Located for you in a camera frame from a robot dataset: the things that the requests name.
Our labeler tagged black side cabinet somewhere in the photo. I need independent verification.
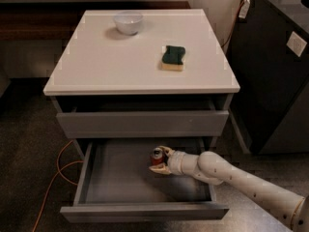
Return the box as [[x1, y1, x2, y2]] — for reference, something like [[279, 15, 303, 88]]
[[227, 0, 309, 154]]

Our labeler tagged red coke can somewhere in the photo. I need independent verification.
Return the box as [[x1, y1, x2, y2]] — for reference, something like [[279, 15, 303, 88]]
[[150, 148, 165, 165]]

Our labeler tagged green and yellow sponge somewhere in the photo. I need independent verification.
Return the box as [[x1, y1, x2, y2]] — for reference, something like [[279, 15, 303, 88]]
[[161, 45, 185, 72]]

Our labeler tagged white tag on cable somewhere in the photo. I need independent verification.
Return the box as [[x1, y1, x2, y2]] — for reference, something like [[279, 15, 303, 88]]
[[239, 0, 250, 19]]

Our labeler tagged dark wooden bench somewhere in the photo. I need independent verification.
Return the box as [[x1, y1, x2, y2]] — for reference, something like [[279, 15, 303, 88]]
[[0, 1, 190, 41]]

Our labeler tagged grey cabinet with white top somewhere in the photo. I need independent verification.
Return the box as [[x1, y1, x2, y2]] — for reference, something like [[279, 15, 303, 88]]
[[42, 9, 241, 157]]

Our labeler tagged grey top drawer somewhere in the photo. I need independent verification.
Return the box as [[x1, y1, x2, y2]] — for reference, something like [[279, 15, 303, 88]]
[[56, 109, 229, 138]]

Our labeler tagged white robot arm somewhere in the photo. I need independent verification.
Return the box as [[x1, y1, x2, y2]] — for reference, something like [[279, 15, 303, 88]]
[[150, 146, 309, 232]]

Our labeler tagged white bowl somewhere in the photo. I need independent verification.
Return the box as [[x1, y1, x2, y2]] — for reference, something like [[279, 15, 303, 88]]
[[113, 11, 143, 35]]

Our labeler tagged grey drawer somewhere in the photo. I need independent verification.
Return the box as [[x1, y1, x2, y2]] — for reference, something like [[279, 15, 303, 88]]
[[61, 138, 229, 223], [56, 109, 229, 138]]

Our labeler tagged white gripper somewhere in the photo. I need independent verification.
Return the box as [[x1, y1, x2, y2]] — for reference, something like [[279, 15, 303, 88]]
[[149, 146, 185, 175]]

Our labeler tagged white label on cabinet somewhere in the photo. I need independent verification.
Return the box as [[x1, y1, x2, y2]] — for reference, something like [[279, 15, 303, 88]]
[[287, 32, 307, 57]]

